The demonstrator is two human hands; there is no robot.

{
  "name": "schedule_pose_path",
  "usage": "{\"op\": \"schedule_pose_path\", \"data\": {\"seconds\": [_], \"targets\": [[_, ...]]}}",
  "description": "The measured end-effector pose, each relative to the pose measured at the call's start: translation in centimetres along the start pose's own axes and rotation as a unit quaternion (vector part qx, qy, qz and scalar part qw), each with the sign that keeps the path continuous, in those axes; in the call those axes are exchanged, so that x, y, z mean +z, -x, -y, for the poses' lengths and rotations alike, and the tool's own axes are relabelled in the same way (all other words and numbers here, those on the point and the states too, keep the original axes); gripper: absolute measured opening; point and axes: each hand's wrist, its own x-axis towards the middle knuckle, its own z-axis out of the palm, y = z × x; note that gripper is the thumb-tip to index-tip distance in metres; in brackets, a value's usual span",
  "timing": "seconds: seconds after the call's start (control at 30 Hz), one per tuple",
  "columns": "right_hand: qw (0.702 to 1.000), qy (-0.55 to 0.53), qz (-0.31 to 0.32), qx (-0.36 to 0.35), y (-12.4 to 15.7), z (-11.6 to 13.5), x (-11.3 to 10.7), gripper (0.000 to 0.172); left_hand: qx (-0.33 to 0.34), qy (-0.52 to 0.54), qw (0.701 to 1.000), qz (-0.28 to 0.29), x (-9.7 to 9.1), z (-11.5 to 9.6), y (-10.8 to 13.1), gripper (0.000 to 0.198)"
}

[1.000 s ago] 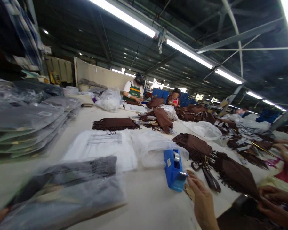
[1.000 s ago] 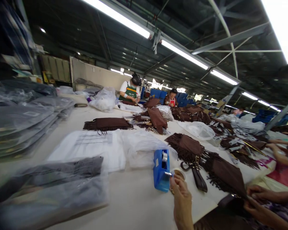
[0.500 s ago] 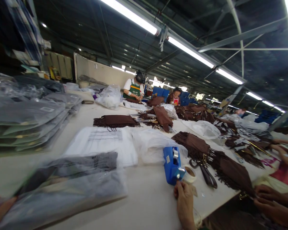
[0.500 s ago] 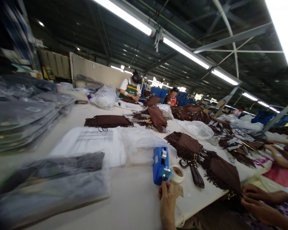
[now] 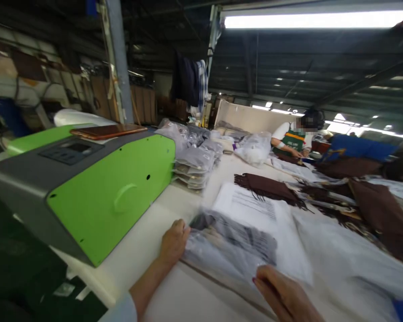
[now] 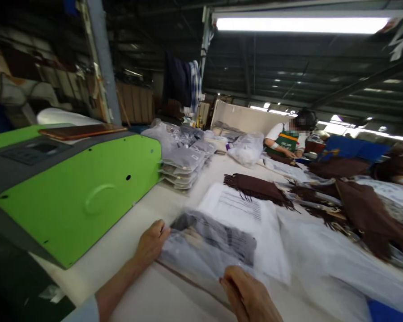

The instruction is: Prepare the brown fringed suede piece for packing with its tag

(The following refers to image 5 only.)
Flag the person's right hand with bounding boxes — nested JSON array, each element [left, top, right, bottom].
[[252, 264, 323, 322]]

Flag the person's left hand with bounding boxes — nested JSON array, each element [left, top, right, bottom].
[[159, 218, 192, 266]]

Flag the clear bag with grey scarf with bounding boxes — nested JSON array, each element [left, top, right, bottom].
[[181, 208, 315, 286]]

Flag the stack of bagged grey scarves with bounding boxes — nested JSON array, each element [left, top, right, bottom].
[[156, 118, 224, 192]]

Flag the stack of clear printed bags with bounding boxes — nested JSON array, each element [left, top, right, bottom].
[[212, 182, 309, 269]]

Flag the brown fringed scarf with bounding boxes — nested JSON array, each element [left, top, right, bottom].
[[234, 173, 315, 214]]

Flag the green and grey sealing machine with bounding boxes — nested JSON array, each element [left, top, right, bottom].
[[0, 123, 177, 268]]

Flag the clear bag of white items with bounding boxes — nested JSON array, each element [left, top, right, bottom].
[[234, 131, 273, 168]]

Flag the pile of brown patterned scarves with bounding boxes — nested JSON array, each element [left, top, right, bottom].
[[297, 156, 403, 262]]

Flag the brown smartphone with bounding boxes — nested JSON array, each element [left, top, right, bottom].
[[69, 123, 148, 141]]

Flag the white cardboard box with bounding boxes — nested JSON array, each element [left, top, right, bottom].
[[214, 99, 306, 141]]

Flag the white fabric roll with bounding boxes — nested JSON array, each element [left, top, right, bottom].
[[53, 108, 116, 127]]

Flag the hanging dark clothes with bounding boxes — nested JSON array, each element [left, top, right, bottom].
[[169, 50, 210, 110]]

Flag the blue fabric bundle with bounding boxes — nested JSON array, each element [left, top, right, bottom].
[[326, 134, 400, 165]]

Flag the fluorescent ceiling lamp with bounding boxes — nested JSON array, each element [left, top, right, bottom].
[[221, 6, 403, 30]]

